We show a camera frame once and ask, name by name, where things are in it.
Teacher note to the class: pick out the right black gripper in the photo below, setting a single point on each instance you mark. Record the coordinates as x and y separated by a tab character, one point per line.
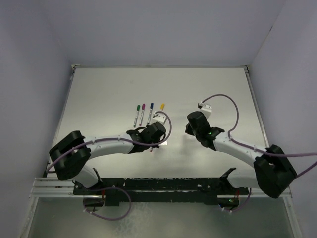
188	130

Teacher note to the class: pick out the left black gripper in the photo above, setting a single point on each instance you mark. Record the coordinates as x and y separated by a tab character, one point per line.
157	141

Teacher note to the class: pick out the blue whiteboard marker pen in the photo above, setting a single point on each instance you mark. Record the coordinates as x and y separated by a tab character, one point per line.
149	116

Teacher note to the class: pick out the purple whiteboard marker pen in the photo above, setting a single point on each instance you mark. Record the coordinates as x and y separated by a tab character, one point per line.
141	117

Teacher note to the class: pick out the green whiteboard marker pen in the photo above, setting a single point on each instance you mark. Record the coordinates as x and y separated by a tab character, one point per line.
136	118

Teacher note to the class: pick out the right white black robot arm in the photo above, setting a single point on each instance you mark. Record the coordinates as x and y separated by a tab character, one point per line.
273	172

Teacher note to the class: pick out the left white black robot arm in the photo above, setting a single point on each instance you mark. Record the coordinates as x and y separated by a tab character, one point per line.
70	155

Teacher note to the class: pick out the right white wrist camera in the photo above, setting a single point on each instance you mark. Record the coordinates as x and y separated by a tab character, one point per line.
205	109

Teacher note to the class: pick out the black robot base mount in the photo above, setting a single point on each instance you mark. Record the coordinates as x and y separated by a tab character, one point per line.
209	191

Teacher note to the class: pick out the aluminium frame rail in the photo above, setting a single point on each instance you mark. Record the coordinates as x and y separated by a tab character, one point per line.
52	187

